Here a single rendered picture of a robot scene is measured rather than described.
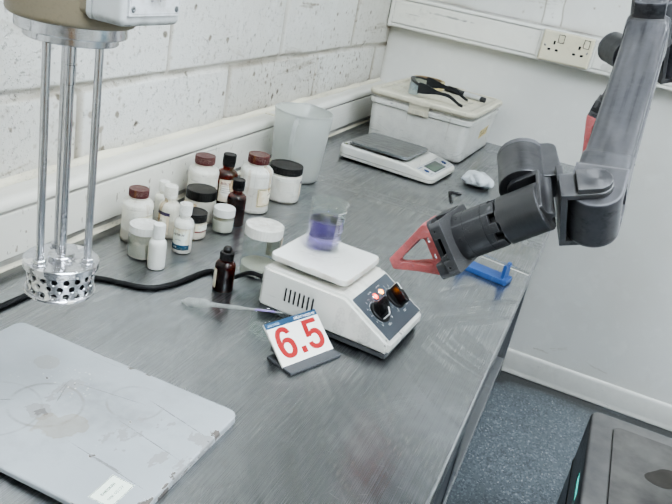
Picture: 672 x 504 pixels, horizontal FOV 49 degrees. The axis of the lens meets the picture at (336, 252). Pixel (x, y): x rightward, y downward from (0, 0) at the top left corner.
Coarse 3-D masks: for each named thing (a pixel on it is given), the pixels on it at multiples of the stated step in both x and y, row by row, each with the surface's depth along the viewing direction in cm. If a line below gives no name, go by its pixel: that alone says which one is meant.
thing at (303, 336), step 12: (288, 324) 93; (300, 324) 94; (312, 324) 96; (276, 336) 91; (288, 336) 92; (300, 336) 94; (312, 336) 95; (324, 336) 96; (276, 348) 90; (288, 348) 92; (300, 348) 93; (312, 348) 94
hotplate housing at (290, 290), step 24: (264, 288) 101; (288, 288) 99; (312, 288) 98; (336, 288) 98; (360, 288) 99; (288, 312) 100; (336, 312) 97; (360, 312) 96; (336, 336) 98; (360, 336) 96; (384, 336) 95
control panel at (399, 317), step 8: (384, 280) 105; (368, 288) 100; (376, 288) 102; (384, 288) 103; (360, 296) 98; (368, 296) 99; (360, 304) 97; (368, 304) 98; (392, 304) 102; (408, 304) 104; (368, 312) 97; (392, 312) 100; (400, 312) 102; (408, 312) 103; (416, 312) 104; (376, 320) 97; (392, 320) 99; (400, 320) 100; (408, 320) 102; (384, 328) 97; (392, 328) 98; (400, 328) 99; (392, 336) 96
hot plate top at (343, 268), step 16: (304, 240) 106; (272, 256) 100; (288, 256) 100; (304, 256) 101; (320, 256) 102; (336, 256) 103; (352, 256) 104; (368, 256) 105; (320, 272) 97; (336, 272) 98; (352, 272) 99
